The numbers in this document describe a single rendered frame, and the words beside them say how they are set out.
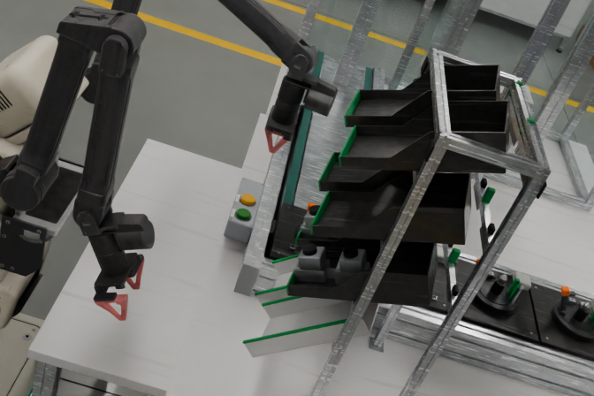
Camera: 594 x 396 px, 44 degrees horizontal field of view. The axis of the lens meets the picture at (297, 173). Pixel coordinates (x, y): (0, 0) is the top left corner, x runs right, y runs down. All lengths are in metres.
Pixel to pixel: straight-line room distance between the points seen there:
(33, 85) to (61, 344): 0.57
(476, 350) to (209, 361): 0.70
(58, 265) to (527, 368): 1.87
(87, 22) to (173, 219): 0.93
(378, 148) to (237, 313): 0.71
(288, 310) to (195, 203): 0.60
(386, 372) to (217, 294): 0.46
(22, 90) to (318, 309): 0.77
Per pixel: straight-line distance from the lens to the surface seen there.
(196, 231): 2.08
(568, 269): 2.63
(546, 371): 2.10
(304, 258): 1.48
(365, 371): 1.89
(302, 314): 1.67
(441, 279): 2.08
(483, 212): 1.44
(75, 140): 3.80
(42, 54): 1.65
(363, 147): 1.36
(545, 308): 2.20
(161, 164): 2.28
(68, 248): 3.21
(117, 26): 1.27
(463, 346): 2.02
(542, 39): 2.60
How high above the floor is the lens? 2.19
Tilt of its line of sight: 33 degrees down
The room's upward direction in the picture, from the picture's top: 20 degrees clockwise
